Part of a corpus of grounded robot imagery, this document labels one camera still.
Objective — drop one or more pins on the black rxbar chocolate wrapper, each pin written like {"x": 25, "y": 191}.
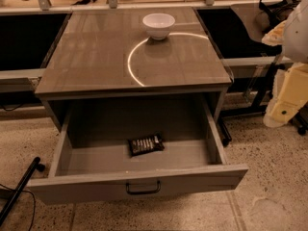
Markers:
{"x": 146, "y": 145}

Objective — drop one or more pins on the black pole with wheel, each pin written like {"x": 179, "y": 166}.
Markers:
{"x": 11, "y": 195}

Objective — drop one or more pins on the black metal drawer handle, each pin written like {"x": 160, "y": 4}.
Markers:
{"x": 143, "y": 189}

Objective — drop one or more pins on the open grey top drawer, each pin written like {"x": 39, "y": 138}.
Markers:
{"x": 92, "y": 161}

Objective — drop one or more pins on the grey wooden drawer cabinet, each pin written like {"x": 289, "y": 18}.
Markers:
{"x": 107, "y": 53}

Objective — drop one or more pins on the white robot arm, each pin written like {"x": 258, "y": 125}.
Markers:
{"x": 295, "y": 45}

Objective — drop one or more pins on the black vr headset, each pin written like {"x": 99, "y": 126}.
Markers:
{"x": 277, "y": 12}

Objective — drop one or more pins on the black stand leg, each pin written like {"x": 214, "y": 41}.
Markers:
{"x": 226, "y": 137}

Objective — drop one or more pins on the white ceramic bowl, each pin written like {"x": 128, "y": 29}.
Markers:
{"x": 158, "y": 25}

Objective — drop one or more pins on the dark side table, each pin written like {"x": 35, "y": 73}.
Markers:
{"x": 254, "y": 20}

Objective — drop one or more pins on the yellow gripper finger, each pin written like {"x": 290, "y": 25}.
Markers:
{"x": 289, "y": 95}
{"x": 275, "y": 36}

